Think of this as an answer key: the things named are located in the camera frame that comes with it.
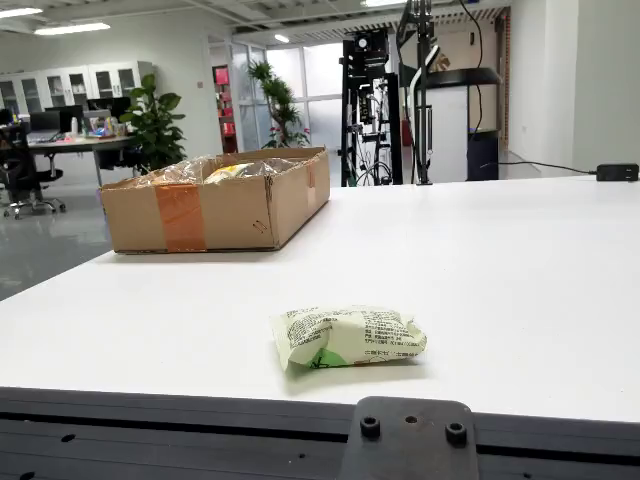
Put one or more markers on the green white snack packet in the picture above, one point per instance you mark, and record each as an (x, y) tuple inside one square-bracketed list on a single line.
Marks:
[(350, 335)]

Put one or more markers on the yellow label snack packet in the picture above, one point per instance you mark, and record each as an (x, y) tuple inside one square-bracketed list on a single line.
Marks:
[(222, 175)]

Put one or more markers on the clear plastic snack bag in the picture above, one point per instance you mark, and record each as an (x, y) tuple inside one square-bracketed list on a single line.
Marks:
[(175, 172)]

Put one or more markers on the brown cardboard box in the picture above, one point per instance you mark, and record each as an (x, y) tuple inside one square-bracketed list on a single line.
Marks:
[(235, 215)]

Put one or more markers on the black equipment rack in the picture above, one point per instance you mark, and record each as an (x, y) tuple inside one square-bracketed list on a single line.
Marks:
[(396, 130)]

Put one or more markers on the tall slender potted plant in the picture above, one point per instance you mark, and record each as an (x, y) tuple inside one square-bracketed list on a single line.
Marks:
[(280, 100)]

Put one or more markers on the red bookshelf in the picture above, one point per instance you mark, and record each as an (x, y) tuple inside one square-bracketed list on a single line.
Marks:
[(222, 77)]

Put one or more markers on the large leafy potted plant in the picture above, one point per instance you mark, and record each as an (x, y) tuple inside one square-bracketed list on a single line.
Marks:
[(155, 125)]

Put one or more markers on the black mounting plate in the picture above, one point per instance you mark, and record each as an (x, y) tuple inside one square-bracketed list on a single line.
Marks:
[(410, 450)]

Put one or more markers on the grey office desk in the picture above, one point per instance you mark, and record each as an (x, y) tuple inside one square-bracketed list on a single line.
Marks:
[(75, 145)]

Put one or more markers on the white glass-door cabinet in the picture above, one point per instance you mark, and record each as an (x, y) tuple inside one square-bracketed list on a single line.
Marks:
[(65, 85)]

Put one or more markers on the black computer monitor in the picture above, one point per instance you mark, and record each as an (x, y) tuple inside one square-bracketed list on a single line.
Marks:
[(45, 121)]

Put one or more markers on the black power adapter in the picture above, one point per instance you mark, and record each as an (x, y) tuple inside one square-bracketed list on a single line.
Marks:
[(617, 172)]

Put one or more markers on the black office chair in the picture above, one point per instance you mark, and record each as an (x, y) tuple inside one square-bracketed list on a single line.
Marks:
[(15, 165)]

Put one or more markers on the long ceiling light panel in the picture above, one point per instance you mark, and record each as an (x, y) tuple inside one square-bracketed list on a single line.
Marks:
[(20, 12), (72, 28)]

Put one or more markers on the black aluminium rail frame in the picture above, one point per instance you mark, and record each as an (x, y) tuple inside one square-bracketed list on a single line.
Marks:
[(150, 440)]

